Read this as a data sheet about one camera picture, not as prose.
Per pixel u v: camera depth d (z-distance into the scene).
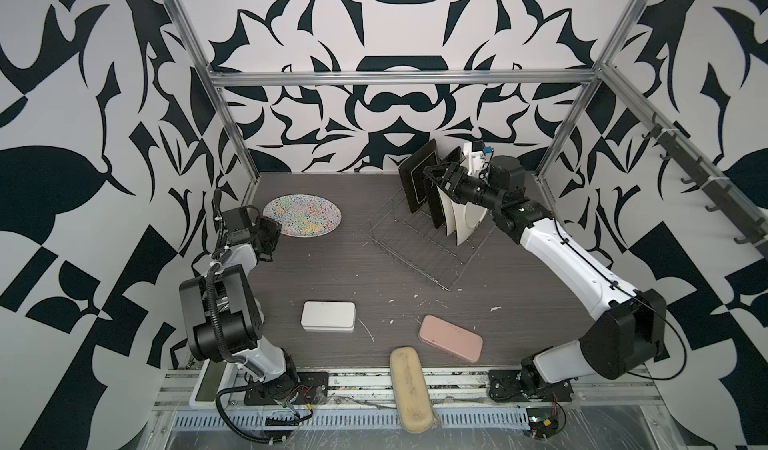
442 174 0.68
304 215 1.00
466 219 0.91
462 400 0.73
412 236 1.01
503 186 0.59
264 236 0.79
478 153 0.69
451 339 0.80
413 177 0.96
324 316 0.82
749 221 0.53
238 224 0.72
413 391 0.70
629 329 0.42
